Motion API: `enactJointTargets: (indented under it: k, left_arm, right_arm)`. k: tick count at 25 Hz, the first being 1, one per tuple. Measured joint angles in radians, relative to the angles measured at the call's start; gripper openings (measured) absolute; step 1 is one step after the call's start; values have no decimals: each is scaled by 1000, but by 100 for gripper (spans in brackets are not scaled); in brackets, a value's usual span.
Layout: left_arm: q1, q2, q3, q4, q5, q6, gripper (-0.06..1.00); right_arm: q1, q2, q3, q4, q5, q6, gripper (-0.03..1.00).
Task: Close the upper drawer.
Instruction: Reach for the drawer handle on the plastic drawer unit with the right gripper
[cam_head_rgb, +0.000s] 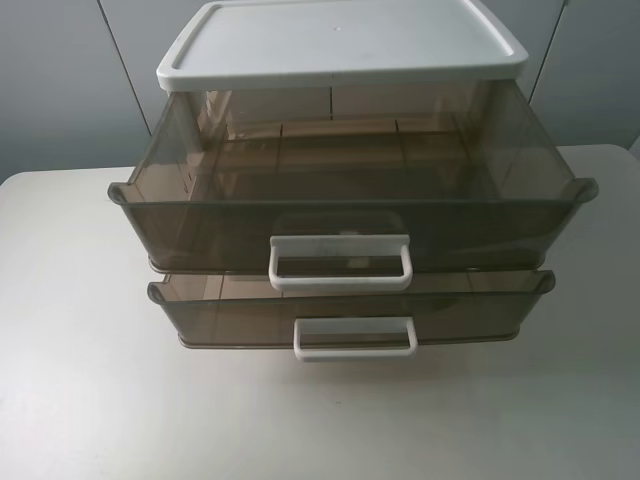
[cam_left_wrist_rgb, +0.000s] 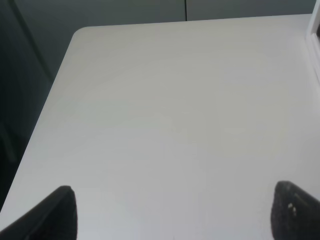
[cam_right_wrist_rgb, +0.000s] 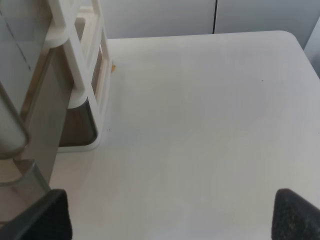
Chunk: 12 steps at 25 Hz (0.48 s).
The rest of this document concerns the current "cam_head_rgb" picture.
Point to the smoky transparent drawer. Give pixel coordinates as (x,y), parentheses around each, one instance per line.
(462,169)
(237,312)

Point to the white plastic drawer cabinet frame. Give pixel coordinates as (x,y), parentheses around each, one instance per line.
(321,60)

